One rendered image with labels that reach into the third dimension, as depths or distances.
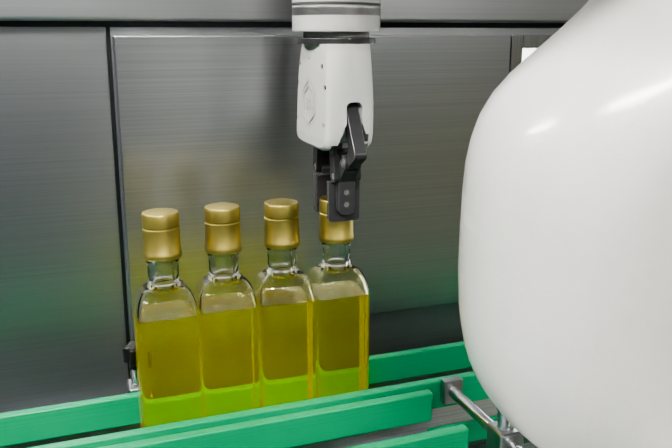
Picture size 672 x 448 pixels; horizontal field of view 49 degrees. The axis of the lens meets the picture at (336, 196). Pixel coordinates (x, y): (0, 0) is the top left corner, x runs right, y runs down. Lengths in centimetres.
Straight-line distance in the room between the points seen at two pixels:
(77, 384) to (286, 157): 35
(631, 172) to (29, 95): 67
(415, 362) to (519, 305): 59
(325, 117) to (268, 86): 17
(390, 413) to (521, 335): 48
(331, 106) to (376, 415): 31
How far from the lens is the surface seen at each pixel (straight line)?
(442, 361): 89
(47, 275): 87
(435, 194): 92
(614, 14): 30
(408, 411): 78
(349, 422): 76
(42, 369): 91
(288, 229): 71
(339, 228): 73
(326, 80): 67
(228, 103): 82
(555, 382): 30
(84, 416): 80
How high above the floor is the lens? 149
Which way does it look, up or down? 13 degrees down
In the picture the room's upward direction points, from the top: straight up
